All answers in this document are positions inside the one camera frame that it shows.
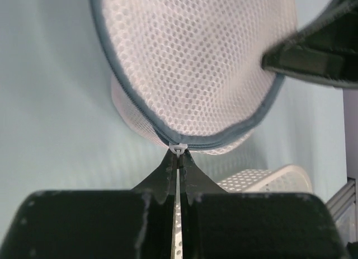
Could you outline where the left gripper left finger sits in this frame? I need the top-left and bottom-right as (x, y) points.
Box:
(1, 151), (176, 258)

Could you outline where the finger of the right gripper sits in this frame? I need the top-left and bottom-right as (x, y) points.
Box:
(262, 0), (357, 88)

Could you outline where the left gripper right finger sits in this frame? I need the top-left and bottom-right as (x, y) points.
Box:
(178, 151), (350, 258)

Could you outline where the white mesh laundry bag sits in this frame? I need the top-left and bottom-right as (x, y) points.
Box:
(89, 0), (297, 155)

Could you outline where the white perforated plastic basket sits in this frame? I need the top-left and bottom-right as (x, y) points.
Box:
(172, 164), (313, 259)

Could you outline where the aluminium frame rail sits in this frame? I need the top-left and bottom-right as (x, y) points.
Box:
(326, 181), (351, 220)

